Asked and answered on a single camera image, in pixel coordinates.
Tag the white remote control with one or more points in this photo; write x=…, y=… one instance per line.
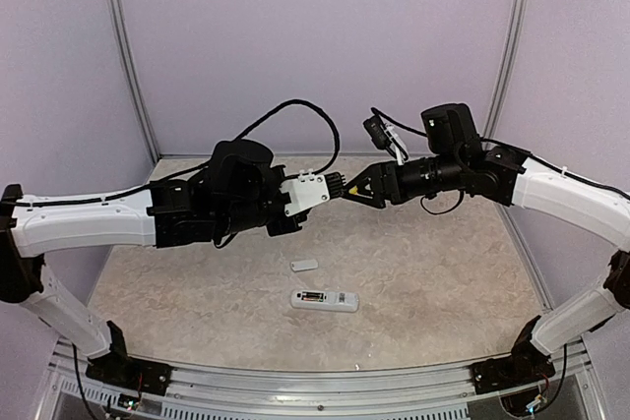
x=335, y=301

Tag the gold black battery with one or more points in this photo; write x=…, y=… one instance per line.
x=307, y=298

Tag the aluminium corner post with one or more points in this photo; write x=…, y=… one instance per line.
x=508, y=59
x=116, y=11

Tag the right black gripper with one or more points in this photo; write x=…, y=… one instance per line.
x=377, y=174

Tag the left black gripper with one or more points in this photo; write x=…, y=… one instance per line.
x=290, y=227

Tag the left aluminium corner post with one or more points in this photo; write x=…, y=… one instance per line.
x=116, y=11

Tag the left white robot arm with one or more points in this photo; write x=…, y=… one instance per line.
x=237, y=189

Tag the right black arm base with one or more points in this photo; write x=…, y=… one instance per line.
x=523, y=365

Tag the white battery cover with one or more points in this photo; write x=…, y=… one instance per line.
x=304, y=265

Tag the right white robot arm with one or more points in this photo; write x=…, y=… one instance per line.
x=511, y=176

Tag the right aluminium corner post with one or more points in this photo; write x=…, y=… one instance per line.
x=508, y=59

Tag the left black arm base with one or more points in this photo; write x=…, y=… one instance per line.
x=117, y=368

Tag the front aluminium rail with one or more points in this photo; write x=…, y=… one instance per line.
x=192, y=391

